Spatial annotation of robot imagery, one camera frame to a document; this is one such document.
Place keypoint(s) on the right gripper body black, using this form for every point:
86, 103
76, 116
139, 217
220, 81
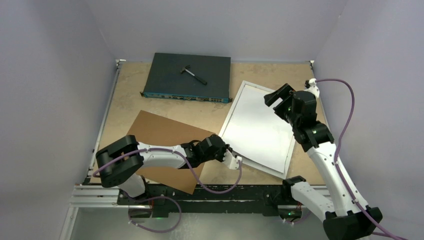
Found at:
284, 110

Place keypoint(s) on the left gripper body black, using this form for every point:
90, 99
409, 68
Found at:
219, 155

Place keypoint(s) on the white picture frame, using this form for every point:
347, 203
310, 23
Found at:
228, 119

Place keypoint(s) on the landscape photo print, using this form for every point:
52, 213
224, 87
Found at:
258, 132

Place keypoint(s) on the brown cardboard backing board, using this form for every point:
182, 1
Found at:
153, 129

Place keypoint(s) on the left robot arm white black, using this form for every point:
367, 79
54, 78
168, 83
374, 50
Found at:
118, 162

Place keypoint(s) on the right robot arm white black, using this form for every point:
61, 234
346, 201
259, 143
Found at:
346, 215

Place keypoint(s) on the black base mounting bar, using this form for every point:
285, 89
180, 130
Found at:
267, 200

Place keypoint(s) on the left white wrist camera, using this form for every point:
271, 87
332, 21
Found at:
232, 162

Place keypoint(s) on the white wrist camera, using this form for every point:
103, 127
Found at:
311, 87
232, 162

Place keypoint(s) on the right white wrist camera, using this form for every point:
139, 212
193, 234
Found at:
311, 87

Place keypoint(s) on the dark network switch box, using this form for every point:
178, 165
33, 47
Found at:
164, 80

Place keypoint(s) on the small black-handled hammer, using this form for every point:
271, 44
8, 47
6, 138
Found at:
185, 69

